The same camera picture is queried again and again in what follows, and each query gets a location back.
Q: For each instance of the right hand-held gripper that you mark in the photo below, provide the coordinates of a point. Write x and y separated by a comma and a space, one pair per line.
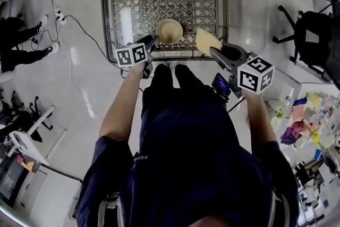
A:
255, 74

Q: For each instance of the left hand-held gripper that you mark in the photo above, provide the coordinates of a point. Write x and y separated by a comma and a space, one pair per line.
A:
131, 54

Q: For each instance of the beige bowl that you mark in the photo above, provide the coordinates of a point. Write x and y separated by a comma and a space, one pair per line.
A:
170, 32

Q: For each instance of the yellow sponge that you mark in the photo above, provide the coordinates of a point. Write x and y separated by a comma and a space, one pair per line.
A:
207, 41

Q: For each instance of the person's left forearm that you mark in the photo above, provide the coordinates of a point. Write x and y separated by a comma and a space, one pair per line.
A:
119, 111

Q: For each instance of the person's right forearm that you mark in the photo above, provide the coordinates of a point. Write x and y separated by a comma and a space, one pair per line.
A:
261, 119

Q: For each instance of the small black screen device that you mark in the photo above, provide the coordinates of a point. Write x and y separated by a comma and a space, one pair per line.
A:
221, 85

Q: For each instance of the person's black trousers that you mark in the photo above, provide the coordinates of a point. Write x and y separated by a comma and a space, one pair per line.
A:
172, 87

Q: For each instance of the white side table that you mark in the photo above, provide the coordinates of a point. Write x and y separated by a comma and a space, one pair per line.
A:
287, 87

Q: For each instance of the black office chair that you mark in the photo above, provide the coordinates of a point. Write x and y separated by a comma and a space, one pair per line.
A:
316, 42

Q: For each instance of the white power strip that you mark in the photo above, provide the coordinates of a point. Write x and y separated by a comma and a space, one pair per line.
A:
60, 16

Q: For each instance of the pile of colourful items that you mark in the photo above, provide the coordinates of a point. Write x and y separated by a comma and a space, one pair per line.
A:
310, 119

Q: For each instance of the person's navy shirt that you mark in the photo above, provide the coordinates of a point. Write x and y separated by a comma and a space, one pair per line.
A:
186, 172

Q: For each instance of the black chair base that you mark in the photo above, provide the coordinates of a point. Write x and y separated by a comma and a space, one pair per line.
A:
40, 114

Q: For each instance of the cluttered equipment bench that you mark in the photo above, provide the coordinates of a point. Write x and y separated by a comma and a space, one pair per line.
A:
316, 186

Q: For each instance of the white desk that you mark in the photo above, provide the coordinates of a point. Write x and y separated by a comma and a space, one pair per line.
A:
29, 141

